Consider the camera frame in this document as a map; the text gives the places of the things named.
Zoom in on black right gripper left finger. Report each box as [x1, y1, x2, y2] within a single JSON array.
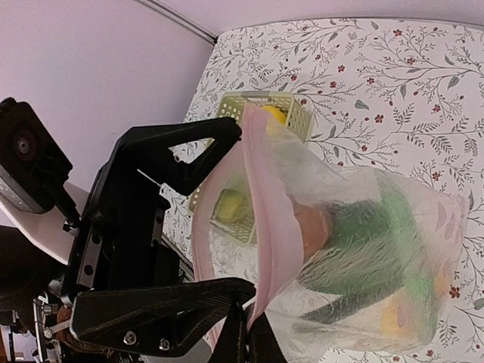
[[211, 302, 248, 363]]

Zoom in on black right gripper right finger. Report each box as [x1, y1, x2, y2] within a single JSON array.
[[248, 313, 287, 363]]

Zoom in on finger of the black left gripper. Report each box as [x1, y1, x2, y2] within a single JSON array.
[[70, 278, 256, 358], [120, 117, 242, 196]]

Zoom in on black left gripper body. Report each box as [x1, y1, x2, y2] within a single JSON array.
[[61, 126, 188, 299]]

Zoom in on pale green plastic basket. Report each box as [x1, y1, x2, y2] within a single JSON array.
[[190, 92, 311, 247]]

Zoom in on clear zip top bag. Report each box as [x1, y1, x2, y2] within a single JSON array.
[[191, 104, 469, 362]]

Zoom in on brown shiitake mushroom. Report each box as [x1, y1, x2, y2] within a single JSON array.
[[293, 201, 333, 259]]

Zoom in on yellow lemon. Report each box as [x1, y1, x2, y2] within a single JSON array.
[[262, 105, 287, 135]]

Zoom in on orange yellow mango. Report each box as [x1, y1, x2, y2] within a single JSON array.
[[380, 271, 451, 337]]

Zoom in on green white bok choy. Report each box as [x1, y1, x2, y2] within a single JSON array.
[[298, 188, 420, 326]]

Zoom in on light green cucumber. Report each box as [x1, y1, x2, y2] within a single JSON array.
[[378, 179, 439, 343]]

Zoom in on yellow green pear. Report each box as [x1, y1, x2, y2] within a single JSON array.
[[214, 188, 247, 223]]

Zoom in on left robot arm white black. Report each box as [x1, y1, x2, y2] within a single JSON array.
[[1, 98, 255, 362]]

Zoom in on floral patterned table mat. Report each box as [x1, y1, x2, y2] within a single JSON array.
[[163, 19, 483, 362]]

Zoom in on left aluminium frame post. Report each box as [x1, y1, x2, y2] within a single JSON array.
[[135, 0, 218, 45]]

